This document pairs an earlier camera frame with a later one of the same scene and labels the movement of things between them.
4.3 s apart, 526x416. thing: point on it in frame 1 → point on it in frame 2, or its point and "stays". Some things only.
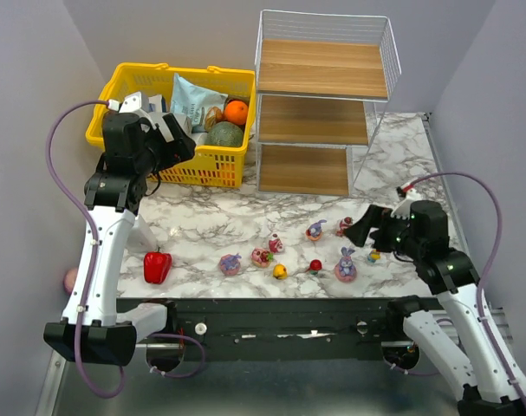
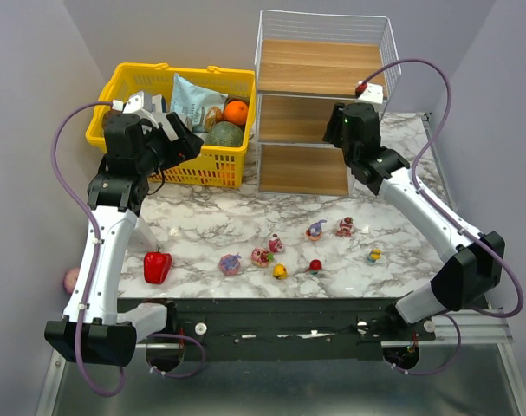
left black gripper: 176,141 stays
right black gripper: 379,231 → 332,131
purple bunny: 314,230 stays
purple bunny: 230,263 stays
